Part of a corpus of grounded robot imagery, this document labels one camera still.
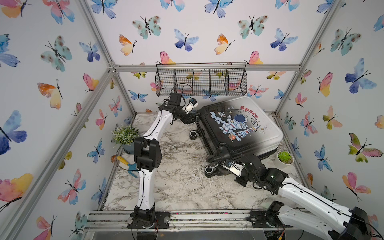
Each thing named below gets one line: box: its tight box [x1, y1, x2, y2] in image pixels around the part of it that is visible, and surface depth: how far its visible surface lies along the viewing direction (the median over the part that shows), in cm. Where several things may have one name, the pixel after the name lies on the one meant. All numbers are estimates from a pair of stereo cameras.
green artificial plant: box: [111, 123, 140, 146], surface depth 89 cm
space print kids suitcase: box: [189, 96, 283, 178], surface depth 84 cm
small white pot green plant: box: [274, 150, 295, 168], surface depth 88 cm
